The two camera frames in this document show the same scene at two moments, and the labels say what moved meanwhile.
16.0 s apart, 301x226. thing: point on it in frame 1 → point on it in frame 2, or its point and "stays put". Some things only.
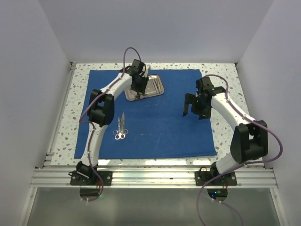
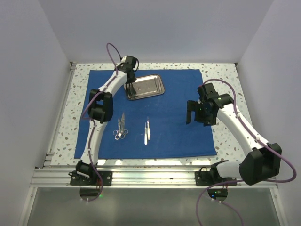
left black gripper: [141, 89] → [132, 80]
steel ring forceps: [116, 132] stays put
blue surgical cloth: [155, 126] stays put
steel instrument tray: [154, 87] stays put
